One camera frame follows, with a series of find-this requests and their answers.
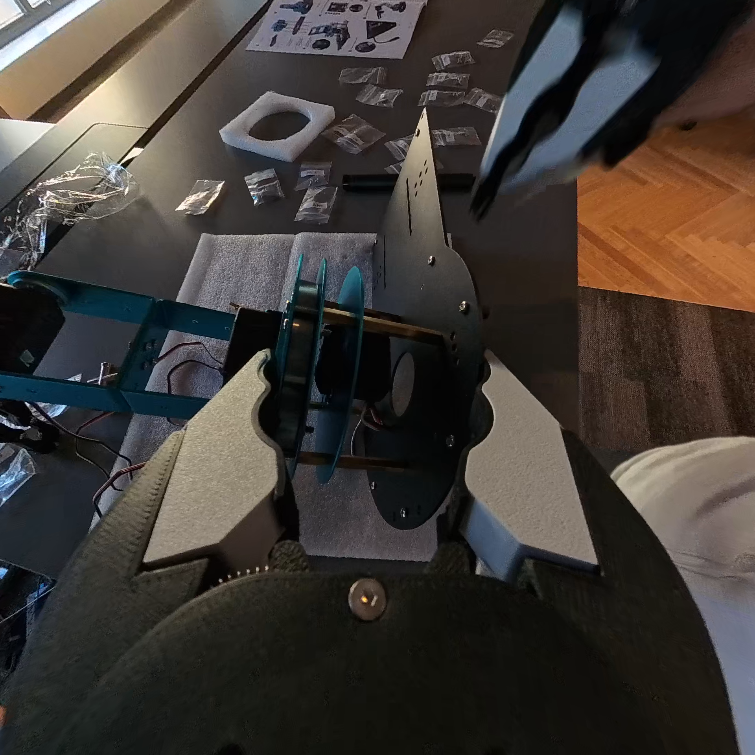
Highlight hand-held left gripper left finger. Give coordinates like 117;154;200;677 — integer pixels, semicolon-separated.
143;349;298;585

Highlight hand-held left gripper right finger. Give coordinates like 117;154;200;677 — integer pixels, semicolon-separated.
439;348;598;582

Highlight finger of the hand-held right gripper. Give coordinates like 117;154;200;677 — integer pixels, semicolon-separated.
501;29;664;198
470;0;597;222

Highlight black screwdriver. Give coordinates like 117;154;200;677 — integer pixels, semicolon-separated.
342;173;475;192

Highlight blue and black toy robot arm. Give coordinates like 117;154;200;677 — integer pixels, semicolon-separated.
0;108;493;529

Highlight dark desk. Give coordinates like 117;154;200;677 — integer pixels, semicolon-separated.
0;0;582;582

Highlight person's right hand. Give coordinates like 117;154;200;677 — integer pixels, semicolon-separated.
663;24;755;127

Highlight person's white clothing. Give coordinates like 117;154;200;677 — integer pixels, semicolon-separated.
610;436;755;755

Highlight empty clear plastic bag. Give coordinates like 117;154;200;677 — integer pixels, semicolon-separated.
0;445;36;508

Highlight printed instruction sheet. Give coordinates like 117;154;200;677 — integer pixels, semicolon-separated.
247;0;428;60

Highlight white foam sheet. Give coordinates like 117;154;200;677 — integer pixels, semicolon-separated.
88;232;455;564

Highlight scattered small parts bags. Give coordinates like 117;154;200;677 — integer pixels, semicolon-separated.
176;29;517;224

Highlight crumpled clear plastic wrap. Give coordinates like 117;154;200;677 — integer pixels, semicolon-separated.
0;152;139;260

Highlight light grey flat panel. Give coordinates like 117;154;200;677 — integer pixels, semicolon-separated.
0;118;57;175

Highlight large window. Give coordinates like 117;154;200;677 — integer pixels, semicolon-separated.
0;0;104;72

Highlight red and black servo cable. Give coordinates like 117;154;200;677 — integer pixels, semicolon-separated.
59;413;145;520
165;345;228;427

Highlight white square foam frame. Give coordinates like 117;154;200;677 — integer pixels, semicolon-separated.
218;90;336;163

